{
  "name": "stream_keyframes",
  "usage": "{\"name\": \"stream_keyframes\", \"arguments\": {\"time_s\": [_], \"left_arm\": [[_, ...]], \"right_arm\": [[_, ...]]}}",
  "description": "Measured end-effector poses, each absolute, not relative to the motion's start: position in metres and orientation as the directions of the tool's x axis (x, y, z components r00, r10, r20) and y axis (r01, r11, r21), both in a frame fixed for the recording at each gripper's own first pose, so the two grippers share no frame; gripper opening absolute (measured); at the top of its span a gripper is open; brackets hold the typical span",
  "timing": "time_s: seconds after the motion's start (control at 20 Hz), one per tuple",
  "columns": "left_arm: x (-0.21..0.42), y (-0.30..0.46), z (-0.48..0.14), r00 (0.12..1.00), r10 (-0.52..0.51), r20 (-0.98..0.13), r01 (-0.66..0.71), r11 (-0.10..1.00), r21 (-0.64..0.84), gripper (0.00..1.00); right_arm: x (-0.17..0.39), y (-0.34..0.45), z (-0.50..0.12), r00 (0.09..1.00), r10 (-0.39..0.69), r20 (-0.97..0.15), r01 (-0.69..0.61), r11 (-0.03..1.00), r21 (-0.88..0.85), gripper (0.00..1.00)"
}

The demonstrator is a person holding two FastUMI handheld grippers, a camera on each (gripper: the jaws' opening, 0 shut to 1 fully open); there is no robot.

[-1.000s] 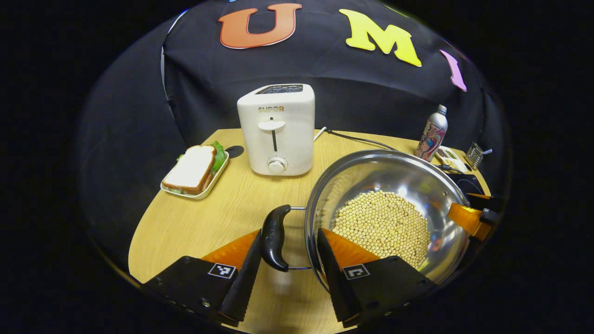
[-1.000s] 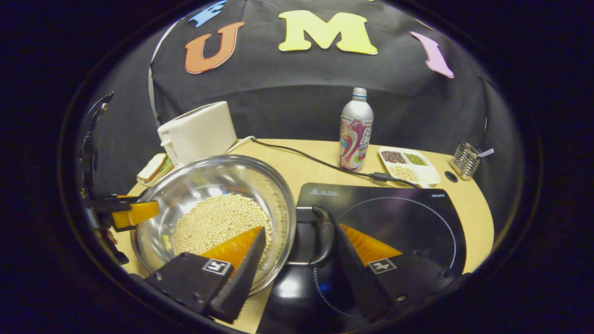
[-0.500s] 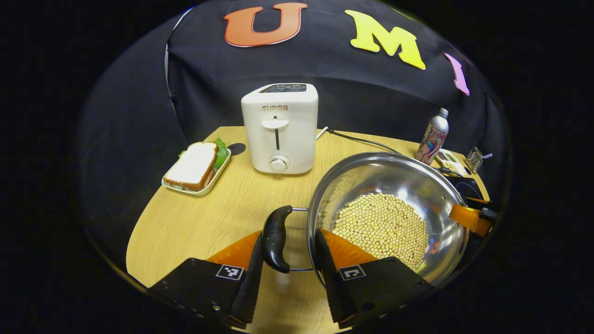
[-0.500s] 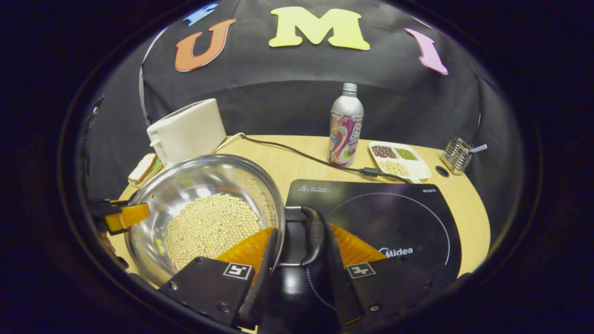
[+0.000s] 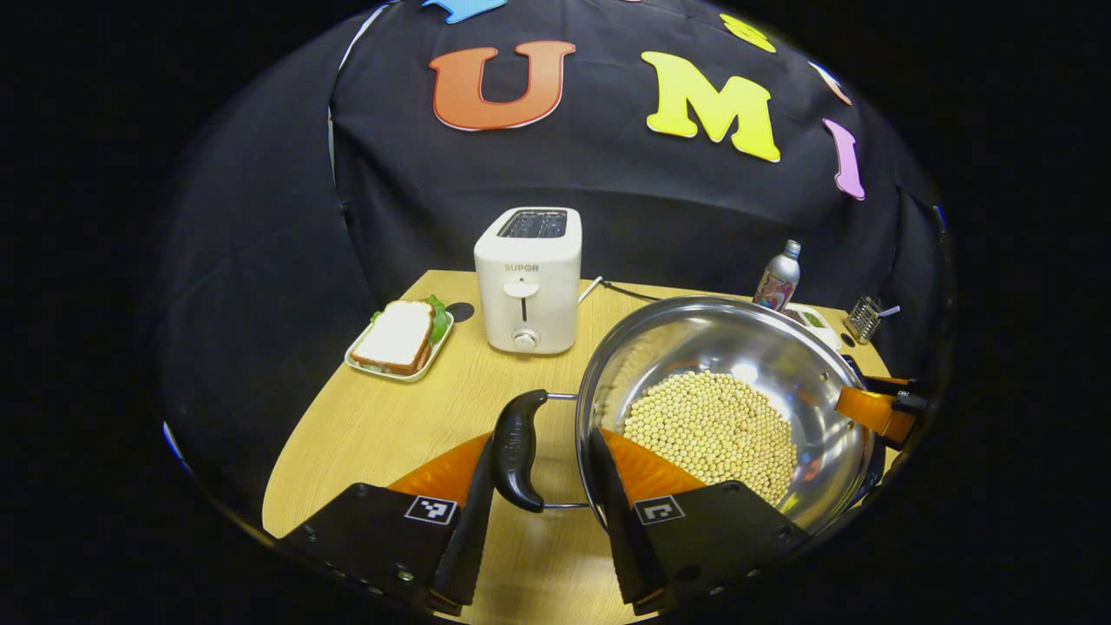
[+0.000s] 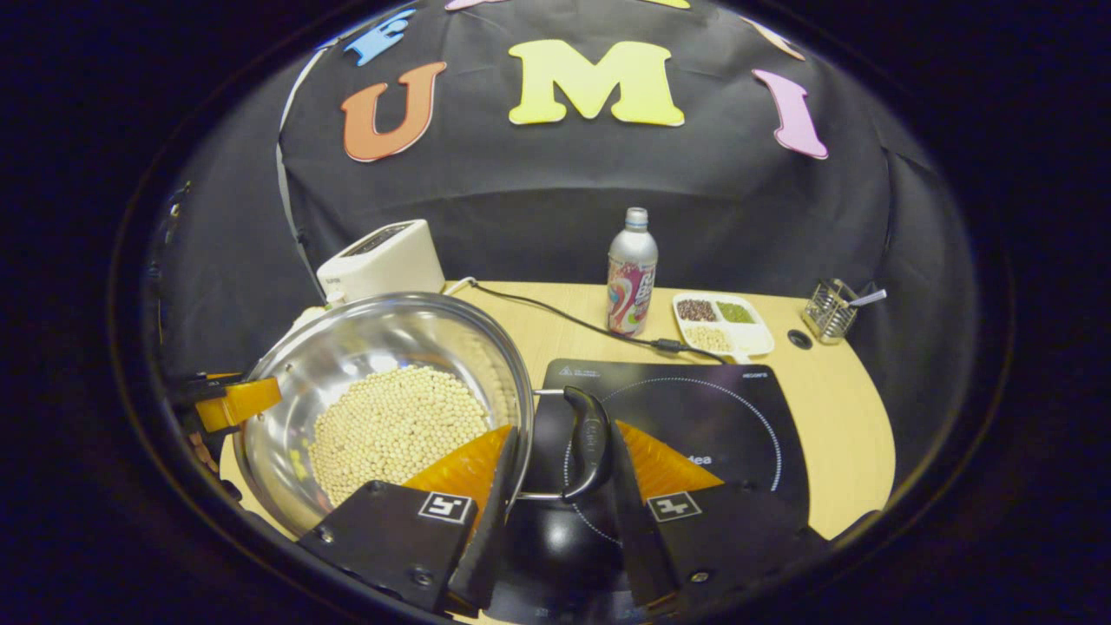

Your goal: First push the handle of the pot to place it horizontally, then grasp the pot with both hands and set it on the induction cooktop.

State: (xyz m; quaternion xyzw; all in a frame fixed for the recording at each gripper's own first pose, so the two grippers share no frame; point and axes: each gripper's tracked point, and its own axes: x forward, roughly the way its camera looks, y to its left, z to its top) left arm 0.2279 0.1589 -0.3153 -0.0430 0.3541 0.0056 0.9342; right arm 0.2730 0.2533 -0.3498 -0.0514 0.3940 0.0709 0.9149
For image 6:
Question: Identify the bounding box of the white divided dish of beans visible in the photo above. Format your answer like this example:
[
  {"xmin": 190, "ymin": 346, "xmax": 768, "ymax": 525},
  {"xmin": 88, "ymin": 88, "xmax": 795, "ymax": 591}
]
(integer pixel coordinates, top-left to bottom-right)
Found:
[{"xmin": 673, "ymin": 292, "xmax": 776, "ymax": 363}]

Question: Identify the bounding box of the wire utensil holder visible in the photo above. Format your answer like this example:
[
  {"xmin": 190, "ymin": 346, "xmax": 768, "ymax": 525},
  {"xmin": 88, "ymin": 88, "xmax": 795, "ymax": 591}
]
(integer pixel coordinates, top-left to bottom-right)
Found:
[{"xmin": 802, "ymin": 279, "xmax": 858, "ymax": 345}]

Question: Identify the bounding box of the black induction cooktop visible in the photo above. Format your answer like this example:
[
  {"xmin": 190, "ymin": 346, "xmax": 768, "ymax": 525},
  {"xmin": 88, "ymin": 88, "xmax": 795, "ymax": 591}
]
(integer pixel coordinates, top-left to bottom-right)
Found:
[{"xmin": 486, "ymin": 358, "xmax": 812, "ymax": 622}]

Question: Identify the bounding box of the black power cable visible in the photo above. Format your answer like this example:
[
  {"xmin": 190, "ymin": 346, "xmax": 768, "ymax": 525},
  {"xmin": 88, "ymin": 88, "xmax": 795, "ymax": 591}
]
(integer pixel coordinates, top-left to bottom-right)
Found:
[{"xmin": 469, "ymin": 282, "xmax": 730, "ymax": 357}]

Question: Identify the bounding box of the steel pot with black handle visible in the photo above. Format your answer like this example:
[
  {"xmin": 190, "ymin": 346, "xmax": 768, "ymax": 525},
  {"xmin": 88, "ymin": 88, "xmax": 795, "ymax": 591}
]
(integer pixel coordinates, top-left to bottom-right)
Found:
[{"xmin": 233, "ymin": 292, "xmax": 614, "ymax": 539}]

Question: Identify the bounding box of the white toaster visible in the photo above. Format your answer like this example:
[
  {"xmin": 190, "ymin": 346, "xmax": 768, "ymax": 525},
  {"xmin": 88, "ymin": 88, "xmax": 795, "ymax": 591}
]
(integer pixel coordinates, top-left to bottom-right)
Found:
[{"xmin": 316, "ymin": 219, "xmax": 446, "ymax": 303}]

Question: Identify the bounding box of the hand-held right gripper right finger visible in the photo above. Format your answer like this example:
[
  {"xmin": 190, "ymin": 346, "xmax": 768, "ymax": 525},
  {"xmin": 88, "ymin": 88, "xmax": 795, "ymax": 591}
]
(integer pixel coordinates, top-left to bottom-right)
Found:
[{"xmin": 608, "ymin": 419, "xmax": 830, "ymax": 609}]

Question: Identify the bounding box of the silver drink bottle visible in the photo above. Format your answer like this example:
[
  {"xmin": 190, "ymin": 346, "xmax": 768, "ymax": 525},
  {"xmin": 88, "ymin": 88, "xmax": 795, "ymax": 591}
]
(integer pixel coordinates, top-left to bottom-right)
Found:
[{"xmin": 607, "ymin": 207, "xmax": 659, "ymax": 338}]

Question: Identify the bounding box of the black backdrop cloth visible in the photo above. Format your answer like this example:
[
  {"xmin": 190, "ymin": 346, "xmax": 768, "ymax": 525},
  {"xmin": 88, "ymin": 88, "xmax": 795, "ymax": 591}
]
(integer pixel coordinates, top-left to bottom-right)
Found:
[{"xmin": 156, "ymin": 0, "xmax": 973, "ymax": 452}]

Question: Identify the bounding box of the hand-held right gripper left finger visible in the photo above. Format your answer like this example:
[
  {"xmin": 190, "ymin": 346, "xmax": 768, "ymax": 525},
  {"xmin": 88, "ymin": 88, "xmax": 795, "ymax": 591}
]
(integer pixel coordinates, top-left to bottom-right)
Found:
[{"xmin": 297, "ymin": 424, "xmax": 520, "ymax": 614}]

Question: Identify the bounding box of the pile of yellow soybeans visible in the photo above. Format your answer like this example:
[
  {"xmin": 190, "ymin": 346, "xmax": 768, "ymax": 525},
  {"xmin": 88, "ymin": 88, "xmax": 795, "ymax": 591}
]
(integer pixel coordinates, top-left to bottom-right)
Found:
[{"xmin": 308, "ymin": 365, "xmax": 491, "ymax": 507}]

